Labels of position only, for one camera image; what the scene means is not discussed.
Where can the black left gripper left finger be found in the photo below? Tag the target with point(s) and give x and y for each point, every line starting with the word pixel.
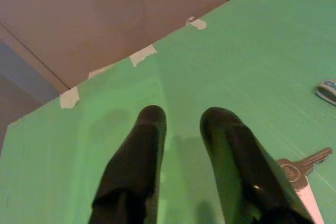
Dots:
pixel 136 155

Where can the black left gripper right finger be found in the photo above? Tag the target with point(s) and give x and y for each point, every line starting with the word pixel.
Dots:
pixel 236 155

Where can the silver key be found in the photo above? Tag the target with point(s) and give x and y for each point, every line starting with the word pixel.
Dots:
pixel 315 157

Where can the white masking tape piece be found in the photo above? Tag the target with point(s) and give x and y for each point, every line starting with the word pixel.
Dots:
pixel 141 55
pixel 69 98
pixel 198 23
pixel 98 72

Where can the white printed card tag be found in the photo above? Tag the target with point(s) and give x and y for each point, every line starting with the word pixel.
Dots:
pixel 309 205

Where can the green corrugated plastic sheet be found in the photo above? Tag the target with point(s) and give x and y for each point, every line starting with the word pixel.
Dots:
pixel 236 64

